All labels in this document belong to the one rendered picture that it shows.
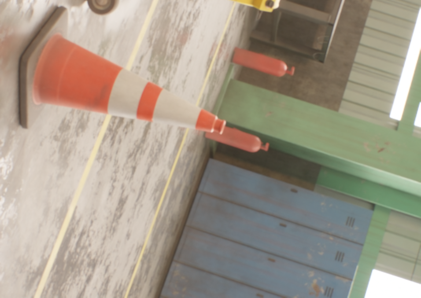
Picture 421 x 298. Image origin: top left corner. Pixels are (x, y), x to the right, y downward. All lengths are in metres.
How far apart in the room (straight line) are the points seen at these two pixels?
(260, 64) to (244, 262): 2.01
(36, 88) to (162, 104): 0.45
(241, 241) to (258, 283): 0.47
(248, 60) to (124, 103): 5.84
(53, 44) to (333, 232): 6.39
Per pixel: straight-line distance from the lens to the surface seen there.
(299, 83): 10.27
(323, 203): 9.34
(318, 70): 10.36
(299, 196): 9.33
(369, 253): 9.96
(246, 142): 8.62
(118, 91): 3.15
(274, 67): 8.92
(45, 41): 3.18
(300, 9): 9.27
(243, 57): 8.95
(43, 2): 3.16
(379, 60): 10.78
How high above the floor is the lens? 1.03
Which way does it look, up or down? 6 degrees down
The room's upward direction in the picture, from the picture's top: 108 degrees clockwise
